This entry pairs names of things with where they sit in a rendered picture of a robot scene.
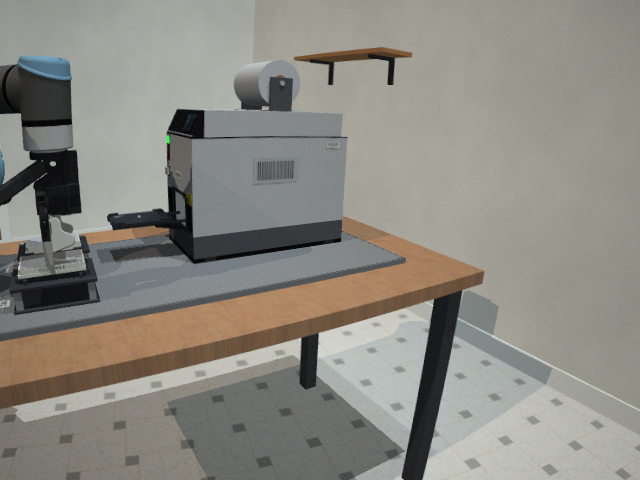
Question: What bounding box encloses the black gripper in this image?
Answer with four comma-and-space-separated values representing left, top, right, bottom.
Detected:
29, 149, 82, 274

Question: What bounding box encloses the grey cylinder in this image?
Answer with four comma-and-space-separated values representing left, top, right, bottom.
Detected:
234, 60, 300, 107

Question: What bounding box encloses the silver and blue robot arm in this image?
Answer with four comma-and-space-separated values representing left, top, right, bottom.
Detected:
0, 56, 73, 206

